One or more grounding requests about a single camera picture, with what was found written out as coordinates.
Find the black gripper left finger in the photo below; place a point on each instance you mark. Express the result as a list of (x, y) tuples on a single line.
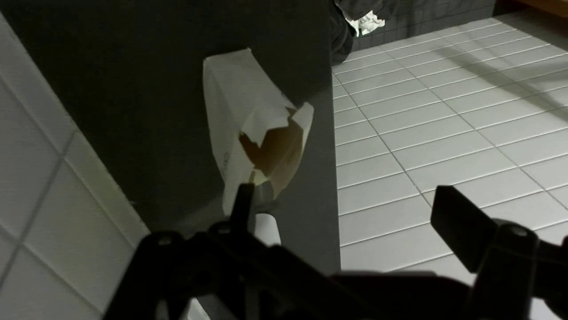
[(243, 207)]

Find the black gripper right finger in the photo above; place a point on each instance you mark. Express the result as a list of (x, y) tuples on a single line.
[(463, 229)]

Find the black cubby shelf unit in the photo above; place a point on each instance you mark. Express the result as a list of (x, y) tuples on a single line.
[(117, 90)]

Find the black clothing pile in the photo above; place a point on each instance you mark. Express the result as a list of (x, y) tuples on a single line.
[(414, 15)]

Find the white paper scrap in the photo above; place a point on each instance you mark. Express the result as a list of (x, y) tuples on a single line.
[(366, 24)]

